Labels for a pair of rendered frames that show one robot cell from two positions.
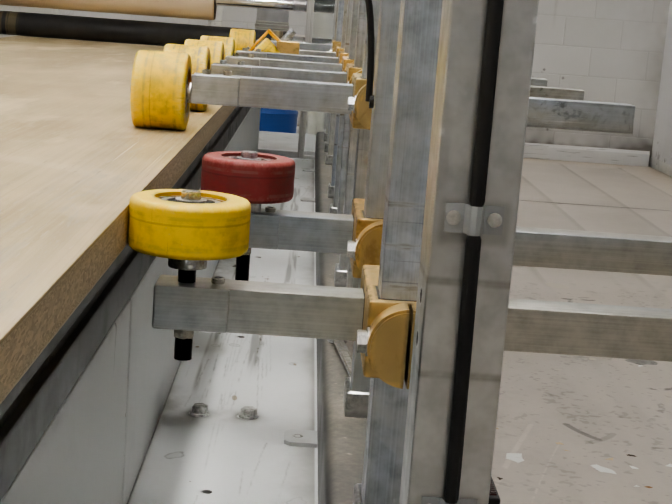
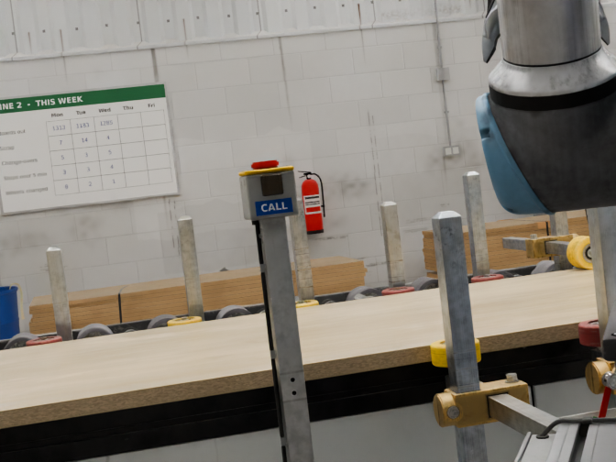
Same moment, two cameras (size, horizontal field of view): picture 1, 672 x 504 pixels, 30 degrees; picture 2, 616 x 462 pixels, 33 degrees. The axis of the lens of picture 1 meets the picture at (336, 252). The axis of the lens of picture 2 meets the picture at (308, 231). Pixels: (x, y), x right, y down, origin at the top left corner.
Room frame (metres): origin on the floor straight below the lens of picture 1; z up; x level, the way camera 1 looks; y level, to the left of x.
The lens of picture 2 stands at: (0.34, -1.51, 1.20)
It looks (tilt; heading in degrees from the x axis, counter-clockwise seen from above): 3 degrees down; 81
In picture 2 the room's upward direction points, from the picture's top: 7 degrees counter-clockwise
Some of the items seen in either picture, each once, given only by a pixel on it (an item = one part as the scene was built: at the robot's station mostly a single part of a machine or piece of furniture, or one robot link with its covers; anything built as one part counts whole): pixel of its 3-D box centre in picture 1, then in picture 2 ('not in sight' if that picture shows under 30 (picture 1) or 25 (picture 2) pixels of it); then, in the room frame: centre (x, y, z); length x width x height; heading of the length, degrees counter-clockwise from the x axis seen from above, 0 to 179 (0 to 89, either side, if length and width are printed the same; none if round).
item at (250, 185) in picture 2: not in sight; (269, 195); (0.53, -0.06, 1.18); 0.07 x 0.07 x 0.08; 2
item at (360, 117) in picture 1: (376, 101); not in sight; (1.31, -0.03, 0.95); 0.13 x 0.06 x 0.05; 2
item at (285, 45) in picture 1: (271, 53); not in sight; (2.32, 0.14, 0.95); 0.10 x 0.04 x 0.10; 92
